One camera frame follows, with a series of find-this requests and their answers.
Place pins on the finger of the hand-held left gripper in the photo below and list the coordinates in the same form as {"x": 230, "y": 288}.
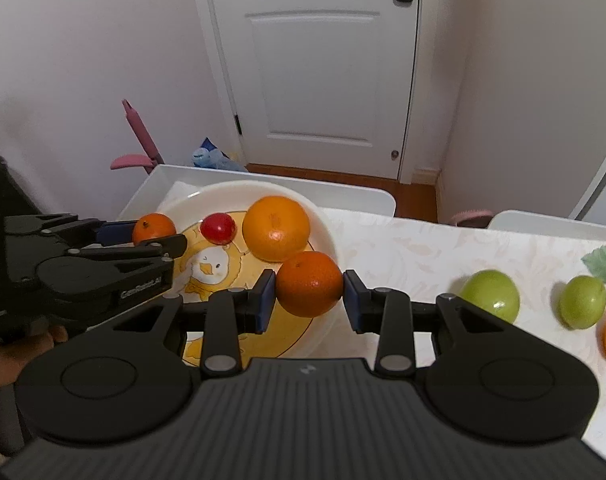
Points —
{"x": 168, "y": 246}
{"x": 115, "y": 232}

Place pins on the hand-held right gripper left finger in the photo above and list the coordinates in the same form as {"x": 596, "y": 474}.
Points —
{"x": 267, "y": 301}

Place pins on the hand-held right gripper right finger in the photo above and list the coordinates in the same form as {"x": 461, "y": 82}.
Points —
{"x": 352, "y": 305}

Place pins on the medium orange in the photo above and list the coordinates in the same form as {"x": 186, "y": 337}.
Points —
{"x": 309, "y": 284}

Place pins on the white duck-print bowl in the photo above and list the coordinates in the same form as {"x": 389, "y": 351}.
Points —
{"x": 223, "y": 200}

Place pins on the green apple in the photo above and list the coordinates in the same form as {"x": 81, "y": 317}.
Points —
{"x": 490, "y": 295}
{"x": 583, "y": 302}

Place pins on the person's left hand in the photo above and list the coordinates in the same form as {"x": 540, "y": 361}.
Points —
{"x": 8, "y": 380}

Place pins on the small red fruit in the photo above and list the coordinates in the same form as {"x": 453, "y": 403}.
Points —
{"x": 219, "y": 227}

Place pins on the floral tablecloth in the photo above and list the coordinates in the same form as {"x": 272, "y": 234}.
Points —
{"x": 408, "y": 260}

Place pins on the large orange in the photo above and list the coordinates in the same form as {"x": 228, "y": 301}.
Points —
{"x": 275, "y": 227}

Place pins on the blue plastic package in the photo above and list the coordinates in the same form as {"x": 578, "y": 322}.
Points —
{"x": 213, "y": 157}

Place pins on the black door hinge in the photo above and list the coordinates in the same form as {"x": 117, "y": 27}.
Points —
{"x": 238, "y": 124}

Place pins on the pink plastic item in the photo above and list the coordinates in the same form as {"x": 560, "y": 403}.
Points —
{"x": 465, "y": 217}

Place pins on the white panel door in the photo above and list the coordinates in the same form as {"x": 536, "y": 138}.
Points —
{"x": 323, "y": 85}

